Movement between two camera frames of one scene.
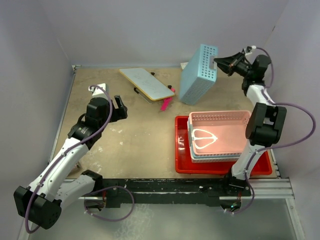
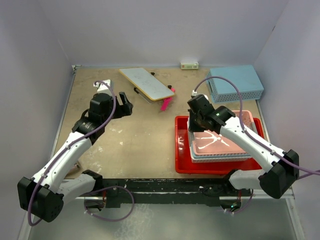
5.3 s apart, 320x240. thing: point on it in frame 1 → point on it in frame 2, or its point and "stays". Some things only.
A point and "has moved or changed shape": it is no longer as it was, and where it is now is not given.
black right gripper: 225,66 → 192,126
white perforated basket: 196,160 stays
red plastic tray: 264,165 has moved or changed shape
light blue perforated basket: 199,74 → 245,78
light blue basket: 194,156 stays
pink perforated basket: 217,133 stays
